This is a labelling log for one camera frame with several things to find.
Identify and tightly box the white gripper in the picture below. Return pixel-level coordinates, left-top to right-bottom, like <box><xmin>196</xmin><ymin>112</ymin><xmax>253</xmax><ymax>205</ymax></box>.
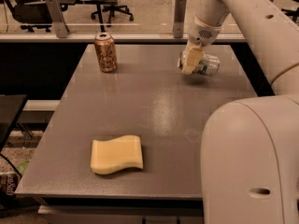
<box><xmin>182</xmin><ymin>15</ymin><xmax>222</xmax><ymax>75</ymax></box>

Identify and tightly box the green white 7up can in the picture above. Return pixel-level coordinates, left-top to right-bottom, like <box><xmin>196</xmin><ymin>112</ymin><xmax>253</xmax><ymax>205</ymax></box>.
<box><xmin>177</xmin><ymin>50</ymin><xmax>221</xmax><ymax>77</ymax></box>

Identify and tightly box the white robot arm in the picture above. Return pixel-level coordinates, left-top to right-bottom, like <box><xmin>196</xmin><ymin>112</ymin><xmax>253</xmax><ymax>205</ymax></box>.
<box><xmin>182</xmin><ymin>0</ymin><xmax>299</xmax><ymax>224</ymax></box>

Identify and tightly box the orange upright soda can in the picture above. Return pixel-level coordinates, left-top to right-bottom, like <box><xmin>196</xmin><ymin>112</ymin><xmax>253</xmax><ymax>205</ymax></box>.
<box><xmin>94</xmin><ymin>32</ymin><xmax>118</xmax><ymax>72</ymax></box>

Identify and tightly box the yellow wavy sponge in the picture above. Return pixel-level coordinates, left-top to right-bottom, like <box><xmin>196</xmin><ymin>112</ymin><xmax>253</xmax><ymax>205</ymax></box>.
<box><xmin>91</xmin><ymin>135</ymin><xmax>143</xmax><ymax>175</ymax></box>

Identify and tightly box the black desk with leg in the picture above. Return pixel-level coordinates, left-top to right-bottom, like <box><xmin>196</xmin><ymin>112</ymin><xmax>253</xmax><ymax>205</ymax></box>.
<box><xmin>58</xmin><ymin>0</ymin><xmax>117</xmax><ymax>32</ymax></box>

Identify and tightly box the black office chair left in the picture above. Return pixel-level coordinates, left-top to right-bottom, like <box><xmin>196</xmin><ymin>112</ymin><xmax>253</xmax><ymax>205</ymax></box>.
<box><xmin>2</xmin><ymin>0</ymin><xmax>52</xmax><ymax>33</ymax></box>

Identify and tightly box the black side table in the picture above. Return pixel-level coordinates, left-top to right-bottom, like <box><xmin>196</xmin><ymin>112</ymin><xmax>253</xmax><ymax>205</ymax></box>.
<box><xmin>0</xmin><ymin>94</ymin><xmax>27</xmax><ymax>151</ymax></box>

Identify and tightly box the snack bag on floor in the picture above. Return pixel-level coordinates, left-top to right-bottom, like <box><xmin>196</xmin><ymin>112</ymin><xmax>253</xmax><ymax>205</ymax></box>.
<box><xmin>0</xmin><ymin>172</ymin><xmax>19</xmax><ymax>196</ymax></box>

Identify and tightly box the middle metal glass bracket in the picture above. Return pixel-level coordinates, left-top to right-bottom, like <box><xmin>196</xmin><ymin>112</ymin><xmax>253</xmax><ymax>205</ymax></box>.
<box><xmin>173</xmin><ymin>0</ymin><xmax>187</xmax><ymax>38</ymax></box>

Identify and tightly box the metal glass bracket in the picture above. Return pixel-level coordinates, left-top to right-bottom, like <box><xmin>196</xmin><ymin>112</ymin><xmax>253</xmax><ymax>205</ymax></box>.
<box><xmin>45</xmin><ymin>0</ymin><xmax>68</xmax><ymax>38</ymax></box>
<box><xmin>173</xmin><ymin>0</ymin><xmax>187</xmax><ymax>38</ymax></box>

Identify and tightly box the left metal glass bracket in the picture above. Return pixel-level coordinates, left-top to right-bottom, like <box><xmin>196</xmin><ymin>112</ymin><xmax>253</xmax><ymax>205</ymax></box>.
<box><xmin>45</xmin><ymin>0</ymin><xmax>68</xmax><ymax>38</ymax></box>

